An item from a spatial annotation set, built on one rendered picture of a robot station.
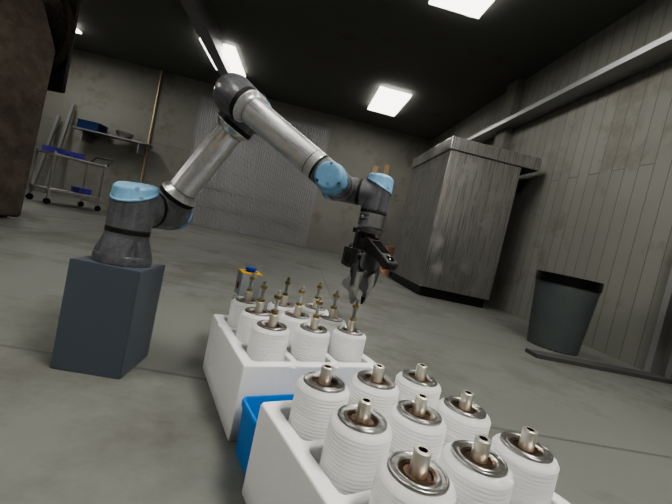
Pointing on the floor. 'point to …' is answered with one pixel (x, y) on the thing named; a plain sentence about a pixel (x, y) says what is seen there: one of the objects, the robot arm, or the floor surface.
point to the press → (29, 83)
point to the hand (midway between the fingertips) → (359, 299)
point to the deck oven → (457, 219)
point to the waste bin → (561, 311)
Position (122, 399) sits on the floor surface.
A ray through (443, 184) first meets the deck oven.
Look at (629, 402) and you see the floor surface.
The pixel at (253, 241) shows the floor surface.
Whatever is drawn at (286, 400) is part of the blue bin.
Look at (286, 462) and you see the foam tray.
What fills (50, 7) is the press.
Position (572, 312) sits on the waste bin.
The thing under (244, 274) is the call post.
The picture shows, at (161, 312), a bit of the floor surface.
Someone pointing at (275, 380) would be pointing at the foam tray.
